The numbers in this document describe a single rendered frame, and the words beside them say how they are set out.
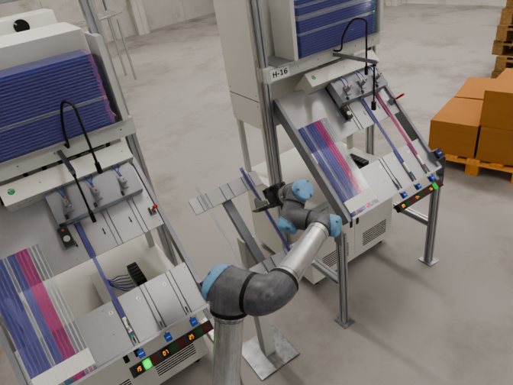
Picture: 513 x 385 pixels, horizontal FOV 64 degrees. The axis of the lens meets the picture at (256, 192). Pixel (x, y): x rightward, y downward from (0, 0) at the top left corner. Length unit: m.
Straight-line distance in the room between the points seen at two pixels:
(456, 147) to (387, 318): 1.75
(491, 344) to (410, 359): 0.42
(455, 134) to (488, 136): 0.24
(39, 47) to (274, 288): 1.25
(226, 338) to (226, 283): 0.17
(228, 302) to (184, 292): 0.57
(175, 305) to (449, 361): 1.42
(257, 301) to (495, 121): 2.83
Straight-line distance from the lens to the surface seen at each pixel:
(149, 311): 1.70
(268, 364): 2.38
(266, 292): 1.13
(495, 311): 2.72
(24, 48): 1.82
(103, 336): 1.70
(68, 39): 1.84
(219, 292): 1.18
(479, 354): 2.51
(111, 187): 1.74
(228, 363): 1.30
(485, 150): 3.73
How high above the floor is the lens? 1.95
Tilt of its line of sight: 32 degrees down
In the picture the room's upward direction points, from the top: 9 degrees counter-clockwise
